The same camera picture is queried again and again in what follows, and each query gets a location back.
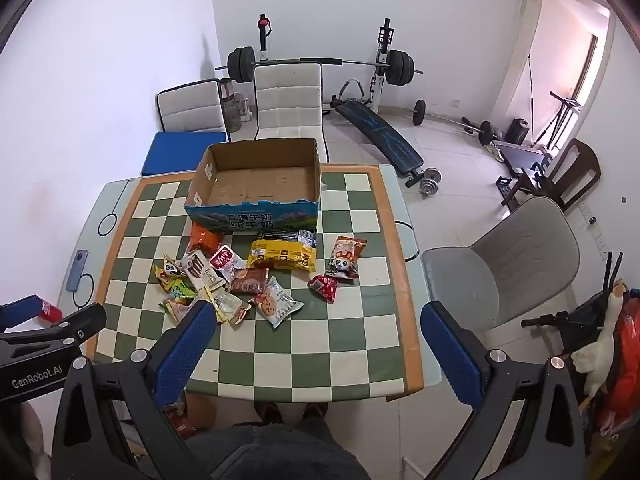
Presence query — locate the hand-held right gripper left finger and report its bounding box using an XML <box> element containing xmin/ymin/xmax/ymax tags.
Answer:
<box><xmin>50</xmin><ymin>300</ymin><xmax>218</xmax><ymax>480</ymax></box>

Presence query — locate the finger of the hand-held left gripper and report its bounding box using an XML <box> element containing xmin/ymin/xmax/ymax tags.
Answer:
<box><xmin>0</xmin><ymin>303</ymin><xmax>109</xmax><ymax>349</ymax></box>
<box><xmin>0</xmin><ymin>294</ymin><xmax>42</xmax><ymax>331</ymax></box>

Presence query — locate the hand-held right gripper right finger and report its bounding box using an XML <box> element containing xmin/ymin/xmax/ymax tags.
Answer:
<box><xmin>420</xmin><ymin>301</ymin><xmax>588</xmax><ymax>480</ymax></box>

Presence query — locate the yellow orange snack packet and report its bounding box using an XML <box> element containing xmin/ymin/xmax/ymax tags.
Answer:
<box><xmin>159</xmin><ymin>297</ymin><xmax>198</xmax><ymax>322</ymax></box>

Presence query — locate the white packet with red end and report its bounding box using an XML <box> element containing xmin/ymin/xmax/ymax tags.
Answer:
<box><xmin>214</xmin><ymin>292</ymin><xmax>252</xmax><ymax>328</ymax></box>

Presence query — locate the green snack packet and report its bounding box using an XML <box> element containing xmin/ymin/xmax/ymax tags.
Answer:
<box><xmin>167</xmin><ymin>280</ymin><xmax>198</xmax><ymax>301</ymax></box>

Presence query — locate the small yellow panda packet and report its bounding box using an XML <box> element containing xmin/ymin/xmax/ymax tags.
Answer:
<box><xmin>154</xmin><ymin>255</ymin><xmax>185</xmax><ymax>286</ymax></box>

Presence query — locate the brown and white wafer packet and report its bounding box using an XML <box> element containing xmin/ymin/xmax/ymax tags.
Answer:
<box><xmin>179</xmin><ymin>249</ymin><xmax>221</xmax><ymax>286</ymax></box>

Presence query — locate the brown snack packet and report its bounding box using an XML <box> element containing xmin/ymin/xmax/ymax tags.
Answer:
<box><xmin>229</xmin><ymin>267</ymin><xmax>270</xmax><ymax>295</ymax></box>

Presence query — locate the red and white snack packet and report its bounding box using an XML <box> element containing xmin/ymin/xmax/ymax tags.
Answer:
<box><xmin>209</xmin><ymin>245</ymin><xmax>247</xmax><ymax>276</ymax></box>

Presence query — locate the white cookie packet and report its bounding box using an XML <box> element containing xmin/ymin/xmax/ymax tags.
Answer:
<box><xmin>250</xmin><ymin>276</ymin><xmax>305</xmax><ymax>330</ymax></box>

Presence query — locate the large yellow snack bag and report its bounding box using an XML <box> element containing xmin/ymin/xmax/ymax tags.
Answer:
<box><xmin>247</xmin><ymin>240</ymin><xmax>317</xmax><ymax>272</ymax></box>

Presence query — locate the black snack packet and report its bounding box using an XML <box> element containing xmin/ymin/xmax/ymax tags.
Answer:
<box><xmin>255</xmin><ymin>229</ymin><xmax>301</xmax><ymax>245</ymax></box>

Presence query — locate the small red candy packet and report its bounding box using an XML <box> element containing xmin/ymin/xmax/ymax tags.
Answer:
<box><xmin>307</xmin><ymin>274</ymin><xmax>341</xmax><ymax>303</ymax></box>

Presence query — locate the red panda snack packet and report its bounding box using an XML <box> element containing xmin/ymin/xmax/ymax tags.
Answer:
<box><xmin>325</xmin><ymin>235</ymin><xmax>368</xmax><ymax>280</ymax></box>

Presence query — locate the cardboard box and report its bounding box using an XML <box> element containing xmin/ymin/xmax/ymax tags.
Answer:
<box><xmin>184</xmin><ymin>138</ymin><xmax>322</xmax><ymax>235</ymax></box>

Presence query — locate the blue smartphone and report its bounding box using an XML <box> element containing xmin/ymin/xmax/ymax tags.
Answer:
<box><xmin>66</xmin><ymin>250</ymin><xmax>88</xmax><ymax>292</ymax></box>

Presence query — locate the red patterned packet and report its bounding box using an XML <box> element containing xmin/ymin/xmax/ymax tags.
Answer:
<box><xmin>165</xmin><ymin>395</ymin><xmax>198</xmax><ymax>436</ymax></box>

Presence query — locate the person's brown slipper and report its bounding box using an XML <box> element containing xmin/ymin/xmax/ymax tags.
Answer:
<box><xmin>254</xmin><ymin>401</ymin><xmax>283</xmax><ymax>426</ymax></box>
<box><xmin>302</xmin><ymin>401</ymin><xmax>330</xmax><ymax>423</ymax></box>

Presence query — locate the grey shell chair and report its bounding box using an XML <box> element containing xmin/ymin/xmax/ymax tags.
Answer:
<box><xmin>422</xmin><ymin>196</ymin><xmax>581</xmax><ymax>333</ymax></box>

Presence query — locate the person's dark fleece clothing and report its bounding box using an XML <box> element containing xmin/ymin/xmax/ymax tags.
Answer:
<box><xmin>185</xmin><ymin>422</ymin><xmax>371</xmax><ymax>480</ymax></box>

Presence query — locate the white goose plush toy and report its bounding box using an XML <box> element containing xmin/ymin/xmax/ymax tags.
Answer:
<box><xmin>570</xmin><ymin>280</ymin><xmax>628</xmax><ymax>401</ymax></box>

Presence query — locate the chrome dumbbell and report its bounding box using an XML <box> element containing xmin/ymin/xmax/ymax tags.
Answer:
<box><xmin>405</xmin><ymin>169</ymin><xmax>443</xmax><ymax>198</ymax></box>

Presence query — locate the orange red bag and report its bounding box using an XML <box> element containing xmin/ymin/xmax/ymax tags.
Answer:
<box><xmin>595</xmin><ymin>300</ymin><xmax>640</xmax><ymax>436</ymax></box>

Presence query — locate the grey weight bench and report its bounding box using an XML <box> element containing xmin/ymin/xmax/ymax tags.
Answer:
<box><xmin>492</xmin><ymin>140</ymin><xmax>556</xmax><ymax>181</ymax></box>

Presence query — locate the dark sit-up bench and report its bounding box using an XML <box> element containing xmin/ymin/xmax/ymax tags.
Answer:
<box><xmin>330</xmin><ymin>79</ymin><xmax>426</xmax><ymax>181</ymax></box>

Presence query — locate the dark wooden chair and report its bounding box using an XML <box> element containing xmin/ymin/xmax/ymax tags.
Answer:
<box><xmin>500</xmin><ymin>138</ymin><xmax>602</xmax><ymax>211</ymax></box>

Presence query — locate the black speaker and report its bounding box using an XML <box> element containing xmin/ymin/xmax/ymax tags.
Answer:
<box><xmin>505</xmin><ymin>118</ymin><xmax>531</xmax><ymax>145</ymax></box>

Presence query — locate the white chair with black edging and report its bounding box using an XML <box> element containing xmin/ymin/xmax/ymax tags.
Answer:
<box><xmin>156</xmin><ymin>80</ymin><xmax>231</xmax><ymax>143</ymax></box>

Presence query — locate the clear water jug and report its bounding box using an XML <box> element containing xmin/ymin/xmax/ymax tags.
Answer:
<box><xmin>220</xmin><ymin>80</ymin><xmax>243</xmax><ymax>133</ymax></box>

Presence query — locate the curl bar with black plates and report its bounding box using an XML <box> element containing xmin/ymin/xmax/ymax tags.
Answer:
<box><xmin>412</xmin><ymin>99</ymin><xmax>498</xmax><ymax>147</ymax></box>

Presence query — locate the white padded chair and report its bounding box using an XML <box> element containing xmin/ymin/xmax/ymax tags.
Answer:
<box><xmin>252</xmin><ymin>62</ymin><xmax>331</xmax><ymax>161</ymax></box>

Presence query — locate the black folding stand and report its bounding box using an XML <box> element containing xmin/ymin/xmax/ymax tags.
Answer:
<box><xmin>532</xmin><ymin>91</ymin><xmax>586</xmax><ymax>148</ymax></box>

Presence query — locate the black barbell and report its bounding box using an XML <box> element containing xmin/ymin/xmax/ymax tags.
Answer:
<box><xmin>215</xmin><ymin>46</ymin><xmax>423</xmax><ymax>86</ymax></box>

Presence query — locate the white door frame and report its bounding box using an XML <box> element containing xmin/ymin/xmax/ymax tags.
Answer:
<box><xmin>492</xmin><ymin>0</ymin><xmax>616</xmax><ymax>126</ymax></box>

